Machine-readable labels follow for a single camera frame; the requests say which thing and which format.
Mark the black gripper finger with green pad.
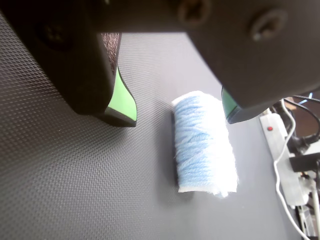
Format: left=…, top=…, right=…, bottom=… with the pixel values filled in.
left=0, top=0, right=138, bottom=129
left=97, top=0, right=320, bottom=125

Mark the light blue yarn-wrapped block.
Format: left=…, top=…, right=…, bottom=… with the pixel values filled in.
left=170, top=90, right=239, bottom=200

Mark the black textured mat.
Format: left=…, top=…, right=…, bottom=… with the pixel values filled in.
left=0, top=12, right=303, bottom=240

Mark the black plug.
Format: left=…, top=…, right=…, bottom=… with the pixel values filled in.
left=289, top=154, right=320, bottom=174

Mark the white cable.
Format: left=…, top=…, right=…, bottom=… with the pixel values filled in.
left=273, top=98, right=311, bottom=240

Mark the grey power strip red switch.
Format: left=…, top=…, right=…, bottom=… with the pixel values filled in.
left=259, top=112, right=310, bottom=207

